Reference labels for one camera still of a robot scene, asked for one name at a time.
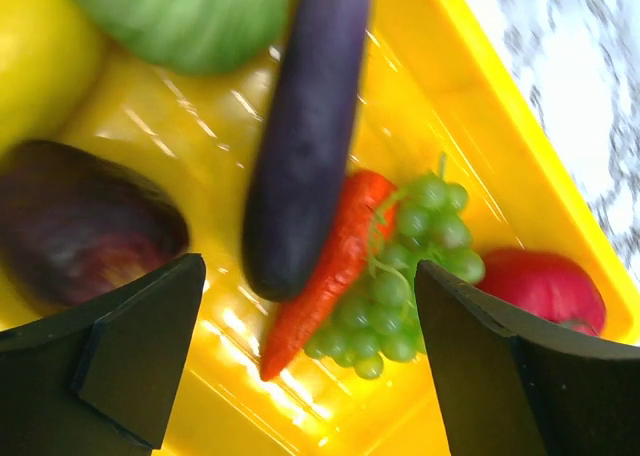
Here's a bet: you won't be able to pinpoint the dark toy onion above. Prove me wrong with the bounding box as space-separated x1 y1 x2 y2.
1 140 190 306

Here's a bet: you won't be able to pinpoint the yellow toy lemon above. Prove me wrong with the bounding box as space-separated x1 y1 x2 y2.
1 0 106 150

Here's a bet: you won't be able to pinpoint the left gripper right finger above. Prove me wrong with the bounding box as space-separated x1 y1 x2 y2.
415 261 639 455

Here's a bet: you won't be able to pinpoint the green toy cabbage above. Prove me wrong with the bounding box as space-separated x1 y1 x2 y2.
74 0 290 75

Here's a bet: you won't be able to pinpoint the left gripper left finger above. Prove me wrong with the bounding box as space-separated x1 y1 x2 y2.
1 254 206 455

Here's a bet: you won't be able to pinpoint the red toy tomato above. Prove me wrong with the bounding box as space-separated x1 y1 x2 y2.
476 247 607 337

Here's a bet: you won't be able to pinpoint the red toy chili pepper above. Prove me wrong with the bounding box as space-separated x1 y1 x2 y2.
259 169 396 382

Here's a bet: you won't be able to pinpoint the green toy grapes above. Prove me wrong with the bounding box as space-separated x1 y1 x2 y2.
304 156 485 380

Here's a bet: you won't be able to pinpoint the purple toy eggplant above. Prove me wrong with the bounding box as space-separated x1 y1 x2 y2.
241 0 371 302

